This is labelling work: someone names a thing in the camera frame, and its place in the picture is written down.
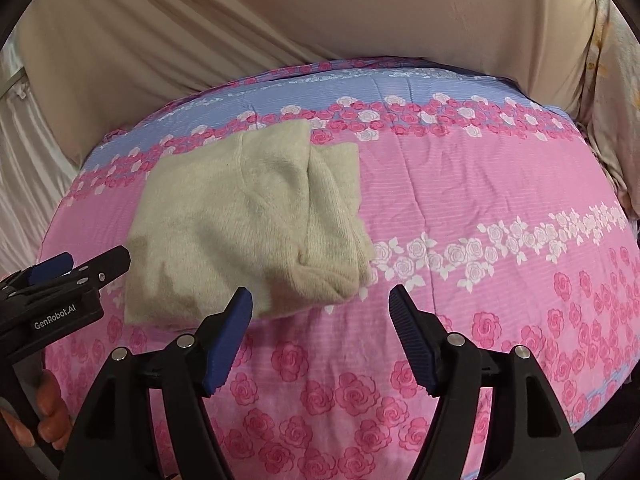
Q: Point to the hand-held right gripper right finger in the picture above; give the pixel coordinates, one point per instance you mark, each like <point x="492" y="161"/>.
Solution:
<point x="412" y="340"/>

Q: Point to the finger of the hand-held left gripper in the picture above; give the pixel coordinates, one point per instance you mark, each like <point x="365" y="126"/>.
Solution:
<point x="110" y="262"/>
<point x="52" y="265"/>

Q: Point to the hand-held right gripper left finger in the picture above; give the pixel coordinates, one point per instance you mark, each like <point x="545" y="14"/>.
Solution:
<point x="232" y="340"/>

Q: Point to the cream knitted sweater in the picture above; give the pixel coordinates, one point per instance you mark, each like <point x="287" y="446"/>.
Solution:
<point x="225" y="220"/>

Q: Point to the person's left hand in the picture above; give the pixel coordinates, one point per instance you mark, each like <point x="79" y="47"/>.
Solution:
<point x="55" y="410"/>

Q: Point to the white satin curtain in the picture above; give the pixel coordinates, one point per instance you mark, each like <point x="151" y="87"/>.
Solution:
<point x="30" y="170"/>

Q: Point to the pink blue floral bed sheet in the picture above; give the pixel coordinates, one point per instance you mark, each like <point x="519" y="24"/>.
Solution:
<point x="450" y="185"/>

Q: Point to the beige draped cloth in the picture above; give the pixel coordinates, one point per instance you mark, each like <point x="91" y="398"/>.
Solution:
<point x="325" y="10"/>

